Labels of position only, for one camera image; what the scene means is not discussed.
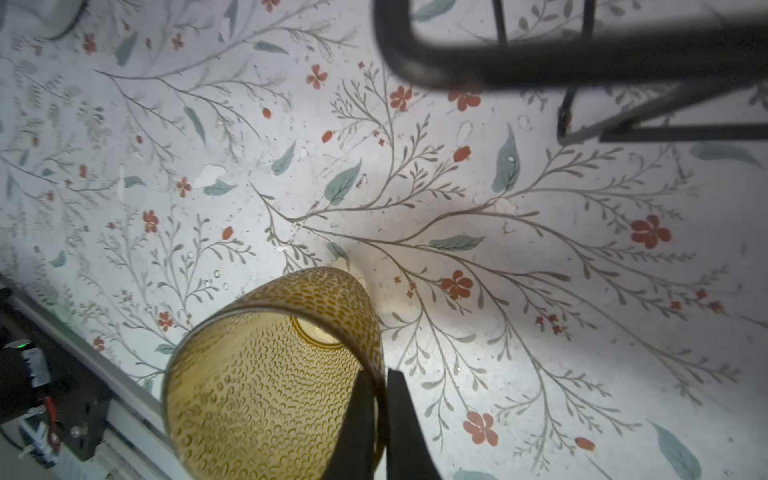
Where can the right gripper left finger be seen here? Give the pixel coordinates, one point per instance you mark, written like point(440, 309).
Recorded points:
point(353, 455)

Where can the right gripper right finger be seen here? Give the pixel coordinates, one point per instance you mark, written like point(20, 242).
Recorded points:
point(408, 456)

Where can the amber glass cup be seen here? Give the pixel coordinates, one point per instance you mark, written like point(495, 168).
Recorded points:
point(260, 389)

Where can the black wire dish rack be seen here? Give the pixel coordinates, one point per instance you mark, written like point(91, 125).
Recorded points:
point(707, 60)

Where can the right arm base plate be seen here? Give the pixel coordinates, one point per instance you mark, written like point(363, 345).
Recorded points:
point(55, 401)

